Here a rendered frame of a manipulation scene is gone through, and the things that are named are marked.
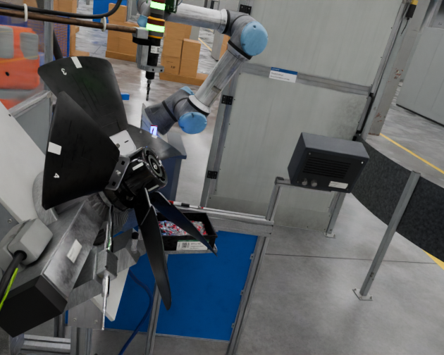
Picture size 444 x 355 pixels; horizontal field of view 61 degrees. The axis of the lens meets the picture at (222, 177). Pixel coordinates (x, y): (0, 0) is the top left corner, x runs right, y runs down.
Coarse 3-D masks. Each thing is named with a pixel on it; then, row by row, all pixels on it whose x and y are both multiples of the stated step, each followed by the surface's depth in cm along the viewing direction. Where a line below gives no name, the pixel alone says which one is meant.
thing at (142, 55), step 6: (138, 30) 92; (144, 30) 93; (132, 36) 95; (138, 36) 92; (144, 36) 93; (138, 42) 93; (144, 42) 94; (138, 48) 96; (144, 48) 95; (138, 54) 96; (144, 54) 95; (138, 60) 97; (144, 60) 96; (138, 66) 98; (144, 66) 96; (150, 66) 97; (156, 66) 99; (162, 66) 100; (156, 72) 97; (162, 72) 99
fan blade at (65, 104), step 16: (64, 96) 72; (64, 112) 72; (80, 112) 76; (64, 128) 72; (80, 128) 76; (96, 128) 81; (48, 144) 68; (64, 144) 72; (80, 144) 76; (96, 144) 81; (112, 144) 87; (48, 160) 68; (64, 160) 72; (80, 160) 77; (96, 160) 82; (112, 160) 88; (48, 176) 69; (64, 176) 73; (80, 176) 79; (96, 176) 84; (48, 192) 69; (64, 192) 74; (80, 192) 80; (48, 208) 70
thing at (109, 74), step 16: (48, 64) 94; (64, 64) 97; (80, 64) 100; (96, 64) 104; (48, 80) 93; (64, 80) 96; (80, 80) 99; (96, 80) 101; (112, 80) 106; (80, 96) 98; (96, 96) 100; (112, 96) 103; (96, 112) 99; (112, 112) 102; (112, 128) 101
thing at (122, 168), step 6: (120, 156) 91; (126, 156) 94; (120, 162) 92; (126, 162) 95; (114, 168) 91; (120, 168) 93; (126, 168) 96; (114, 174) 92; (114, 180) 93; (120, 180) 96; (108, 186) 92; (114, 186) 94
